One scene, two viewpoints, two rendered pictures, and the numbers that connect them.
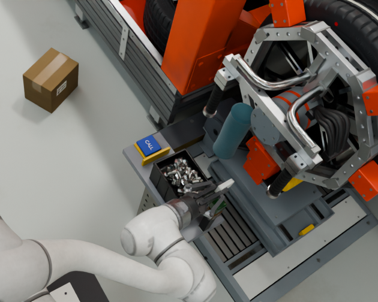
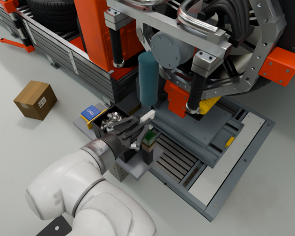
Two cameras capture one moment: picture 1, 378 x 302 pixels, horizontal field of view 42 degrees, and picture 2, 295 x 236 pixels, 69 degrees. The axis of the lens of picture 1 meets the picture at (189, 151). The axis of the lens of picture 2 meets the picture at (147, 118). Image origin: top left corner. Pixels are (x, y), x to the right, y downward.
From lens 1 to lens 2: 86 cm
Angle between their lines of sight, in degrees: 5
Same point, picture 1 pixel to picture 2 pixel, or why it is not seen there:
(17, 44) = (17, 87)
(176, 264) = (87, 219)
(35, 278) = not seen: outside the picture
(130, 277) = not seen: outside the picture
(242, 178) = (172, 120)
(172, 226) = (85, 169)
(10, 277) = not seen: outside the picture
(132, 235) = (31, 195)
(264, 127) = (165, 52)
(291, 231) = (219, 146)
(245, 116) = (150, 59)
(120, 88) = (84, 93)
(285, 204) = (209, 128)
